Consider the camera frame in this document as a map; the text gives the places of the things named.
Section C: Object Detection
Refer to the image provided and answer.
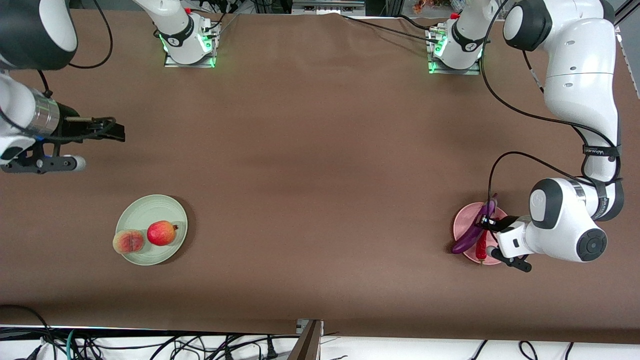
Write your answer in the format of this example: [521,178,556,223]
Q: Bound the long black table cable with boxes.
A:
[340,14,441,44]

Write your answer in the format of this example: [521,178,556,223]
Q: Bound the grey metal background rail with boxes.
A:
[291,0,366,16]

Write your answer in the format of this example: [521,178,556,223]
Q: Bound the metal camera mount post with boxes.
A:
[287,319,325,360]

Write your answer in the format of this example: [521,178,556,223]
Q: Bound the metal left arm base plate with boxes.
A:
[427,27,482,76]

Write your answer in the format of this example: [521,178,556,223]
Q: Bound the pale green round plate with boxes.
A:
[115,194,189,266]

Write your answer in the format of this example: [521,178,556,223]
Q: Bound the black looping floor cable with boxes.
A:
[0,304,57,360]

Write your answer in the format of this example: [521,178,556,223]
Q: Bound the long purple eggplant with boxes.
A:
[451,194,499,255]

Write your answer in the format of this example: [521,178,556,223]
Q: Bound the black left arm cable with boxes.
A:
[479,0,623,221]

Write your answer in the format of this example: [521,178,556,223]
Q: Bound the pink round plate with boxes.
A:
[453,202,511,266]

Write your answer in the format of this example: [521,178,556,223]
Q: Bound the brown table cloth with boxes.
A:
[0,10,640,344]

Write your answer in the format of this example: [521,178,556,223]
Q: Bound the short black table cable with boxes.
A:
[397,14,433,32]

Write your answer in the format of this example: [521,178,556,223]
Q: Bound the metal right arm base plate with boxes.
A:
[164,22,217,68]

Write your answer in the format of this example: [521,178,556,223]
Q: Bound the black printed cable strap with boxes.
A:
[582,144,622,157]

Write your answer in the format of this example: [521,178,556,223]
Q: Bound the red apple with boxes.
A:
[146,220,179,247]

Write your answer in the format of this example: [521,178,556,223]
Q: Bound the thin grey cable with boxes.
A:
[215,13,242,38]

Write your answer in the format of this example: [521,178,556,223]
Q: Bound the yellow-pink peach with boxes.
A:
[112,229,146,255]

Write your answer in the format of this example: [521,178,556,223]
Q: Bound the colourful background item pile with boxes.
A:
[412,0,453,15]

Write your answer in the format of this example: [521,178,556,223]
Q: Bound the aluminium frame profile with bracket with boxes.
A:
[614,0,640,97]

